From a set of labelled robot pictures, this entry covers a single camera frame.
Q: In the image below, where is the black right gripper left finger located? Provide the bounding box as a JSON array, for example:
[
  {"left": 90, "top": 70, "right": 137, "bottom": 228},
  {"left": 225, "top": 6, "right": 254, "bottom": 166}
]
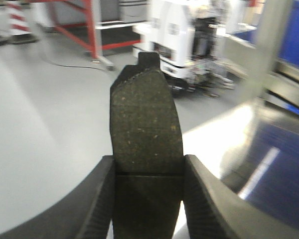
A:
[{"left": 0, "top": 156, "right": 115, "bottom": 239}]

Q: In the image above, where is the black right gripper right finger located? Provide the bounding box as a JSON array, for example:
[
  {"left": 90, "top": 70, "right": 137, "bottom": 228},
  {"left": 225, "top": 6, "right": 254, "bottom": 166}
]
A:
[{"left": 183, "top": 155, "right": 299, "bottom": 239}]

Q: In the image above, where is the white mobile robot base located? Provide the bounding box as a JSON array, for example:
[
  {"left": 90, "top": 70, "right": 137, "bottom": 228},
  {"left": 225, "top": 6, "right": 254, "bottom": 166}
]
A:
[{"left": 133, "top": 0, "right": 235, "bottom": 97}]

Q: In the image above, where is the red white traffic cone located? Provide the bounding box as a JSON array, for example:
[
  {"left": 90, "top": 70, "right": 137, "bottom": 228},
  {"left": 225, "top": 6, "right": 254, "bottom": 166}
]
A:
[{"left": 5, "top": 0, "right": 38, "bottom": 45}]

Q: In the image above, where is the stainless steel rack frame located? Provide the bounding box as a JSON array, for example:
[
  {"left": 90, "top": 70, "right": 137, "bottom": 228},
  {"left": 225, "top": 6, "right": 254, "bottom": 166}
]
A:
[{"left": 223, "top": 0, "right": 299, "bottom": 108}]

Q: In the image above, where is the black floor cable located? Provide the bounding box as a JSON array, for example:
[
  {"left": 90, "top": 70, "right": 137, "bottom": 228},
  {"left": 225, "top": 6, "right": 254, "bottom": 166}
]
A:
[{"left": 41, "top": 53, "right": 108, "bottom": 72}]

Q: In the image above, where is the red metal frame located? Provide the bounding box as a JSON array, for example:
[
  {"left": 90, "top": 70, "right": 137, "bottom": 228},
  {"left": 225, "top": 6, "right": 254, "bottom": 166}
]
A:
[{"left": 31, "top": 0, "right": 144, "bottom": 62}]

